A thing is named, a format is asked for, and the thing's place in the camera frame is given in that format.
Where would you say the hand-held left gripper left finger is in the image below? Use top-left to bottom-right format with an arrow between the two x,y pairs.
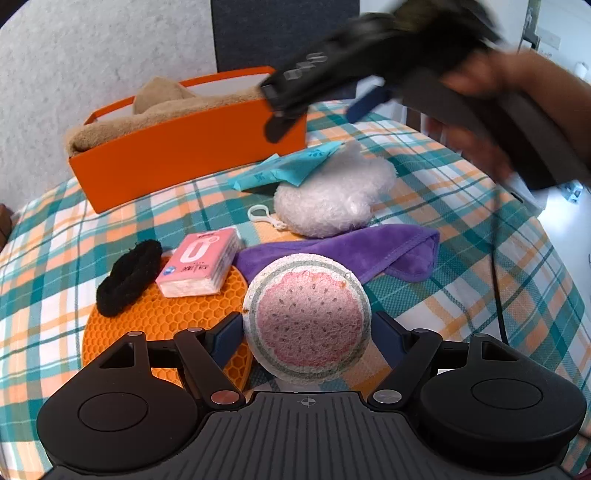
85,314 -> 246,410

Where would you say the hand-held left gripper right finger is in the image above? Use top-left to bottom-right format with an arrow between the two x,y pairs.
368,311 -> 522,410

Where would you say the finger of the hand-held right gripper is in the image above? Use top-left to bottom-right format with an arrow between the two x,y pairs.
259,11 -> 416,144
345,83 -> 398,124

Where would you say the orange honeycomb silicone mat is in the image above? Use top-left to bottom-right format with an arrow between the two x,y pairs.
83,226 -> 301,386

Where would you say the round watermelon print sponge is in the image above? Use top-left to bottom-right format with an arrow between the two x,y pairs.
242,253 -> 373,381

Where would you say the purple microfibre cloth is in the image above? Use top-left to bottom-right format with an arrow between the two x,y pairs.
233,225 -> 440,283

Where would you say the white fluffy round pad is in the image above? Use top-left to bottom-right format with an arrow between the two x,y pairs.
273,141 -> 397,238

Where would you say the orange cardboard box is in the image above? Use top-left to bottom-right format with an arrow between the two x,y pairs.
68,66 -> 308,214

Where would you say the beige towel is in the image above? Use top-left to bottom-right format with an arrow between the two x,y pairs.
65,78 -> 266,155

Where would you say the person's right hand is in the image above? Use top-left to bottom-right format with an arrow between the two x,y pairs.
425,48 -> 591,182

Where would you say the dark grey felt panel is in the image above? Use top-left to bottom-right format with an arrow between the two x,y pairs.
210,0 -> 361,75

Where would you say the pink tissue pack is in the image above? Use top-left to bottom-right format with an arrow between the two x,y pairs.
156,231 -> 241,298

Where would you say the plaid tablecloth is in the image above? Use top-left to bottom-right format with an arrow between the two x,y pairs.
0,99 -> 591,480

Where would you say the teal plastic packet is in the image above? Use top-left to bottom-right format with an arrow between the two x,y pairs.
228,141 -> 346,191

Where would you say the black fluffy scrunchie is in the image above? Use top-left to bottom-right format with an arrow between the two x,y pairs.
95,240 -> 163,318

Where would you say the white plastic clip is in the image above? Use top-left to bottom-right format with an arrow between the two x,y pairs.
247,204 -> 288,232

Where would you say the light grey felt panel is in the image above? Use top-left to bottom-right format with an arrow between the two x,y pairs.
0,0 -> 218,217

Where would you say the black cable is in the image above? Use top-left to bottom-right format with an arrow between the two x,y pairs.
489,182 -> 511,346

